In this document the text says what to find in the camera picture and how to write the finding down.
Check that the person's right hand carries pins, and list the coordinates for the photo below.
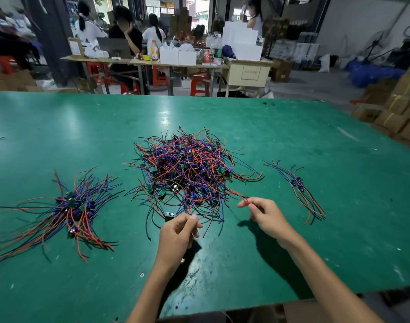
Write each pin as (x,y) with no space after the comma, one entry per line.
(272,218)

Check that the person's left hand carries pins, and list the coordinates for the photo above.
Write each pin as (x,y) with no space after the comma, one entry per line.
(177,242)

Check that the person's left forearm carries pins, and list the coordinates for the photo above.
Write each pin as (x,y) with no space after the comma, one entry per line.
(151,296)

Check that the person's right forearm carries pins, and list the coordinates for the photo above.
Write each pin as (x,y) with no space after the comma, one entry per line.
(333,282)

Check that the cream cabinet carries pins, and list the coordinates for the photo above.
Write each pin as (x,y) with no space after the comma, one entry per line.
(247,74)

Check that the brown cardboard box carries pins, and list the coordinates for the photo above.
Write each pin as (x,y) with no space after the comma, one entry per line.
(282,69)

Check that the red plastic stool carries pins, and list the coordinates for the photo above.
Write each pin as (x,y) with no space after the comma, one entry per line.
(199,84)
(159,76)
(97,70)
(1,64)

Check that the dark blue bag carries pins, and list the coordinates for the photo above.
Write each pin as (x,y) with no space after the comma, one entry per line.
(228,51)

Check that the heap of blue bags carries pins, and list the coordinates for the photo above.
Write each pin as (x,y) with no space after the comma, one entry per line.
(373,74)

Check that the stack of white boxes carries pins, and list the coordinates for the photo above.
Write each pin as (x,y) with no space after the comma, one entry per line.
(242,40)

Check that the long wooden work table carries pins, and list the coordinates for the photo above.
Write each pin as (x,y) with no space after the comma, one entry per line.
(144,62)

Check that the row of white containers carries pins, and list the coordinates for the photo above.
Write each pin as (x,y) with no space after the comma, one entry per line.
(178,55)

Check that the grey laptop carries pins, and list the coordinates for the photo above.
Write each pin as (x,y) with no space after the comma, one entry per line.
(114,47)

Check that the row of cardboard boxes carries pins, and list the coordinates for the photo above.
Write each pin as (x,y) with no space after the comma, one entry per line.
(13,78)

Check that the dark pillar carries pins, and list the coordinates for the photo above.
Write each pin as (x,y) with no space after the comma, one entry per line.
(53,33)

